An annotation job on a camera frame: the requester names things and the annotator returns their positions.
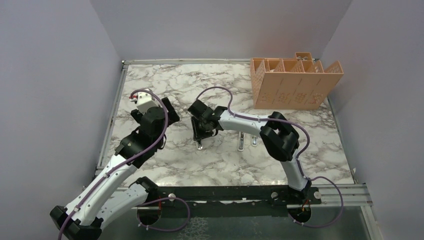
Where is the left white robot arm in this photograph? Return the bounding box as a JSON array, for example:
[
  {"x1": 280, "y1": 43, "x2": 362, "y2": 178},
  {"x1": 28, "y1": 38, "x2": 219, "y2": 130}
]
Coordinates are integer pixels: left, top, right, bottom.
[{"x1": 49, "y1": 92, "x2": 180, "y2": 240}]

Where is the orange desk organizer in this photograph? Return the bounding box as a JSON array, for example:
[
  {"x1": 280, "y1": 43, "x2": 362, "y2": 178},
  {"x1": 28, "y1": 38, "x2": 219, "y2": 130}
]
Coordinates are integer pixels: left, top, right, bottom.
[{"x1": 250, "y1": 52, "x2": 344, "y2": 110}]

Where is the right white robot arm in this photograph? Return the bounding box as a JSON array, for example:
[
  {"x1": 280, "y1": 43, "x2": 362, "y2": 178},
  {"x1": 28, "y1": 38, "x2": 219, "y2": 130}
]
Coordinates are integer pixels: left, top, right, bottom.
[{"x1": 188, "y1": 99, "x2": 311, "y2": 204}]

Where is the aluminium table frame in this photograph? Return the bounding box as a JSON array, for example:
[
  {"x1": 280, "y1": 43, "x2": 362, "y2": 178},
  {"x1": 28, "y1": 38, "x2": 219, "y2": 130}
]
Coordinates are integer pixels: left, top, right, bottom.
[{"x1": 97, "y1": 59, "x2": 382, "y2": 240}]

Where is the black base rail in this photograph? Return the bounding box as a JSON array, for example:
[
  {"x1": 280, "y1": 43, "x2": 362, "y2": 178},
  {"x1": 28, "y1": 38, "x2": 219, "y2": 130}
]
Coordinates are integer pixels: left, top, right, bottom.
[{"x1": 136, "y1": 185, "x2": 321, "y2": 220}]

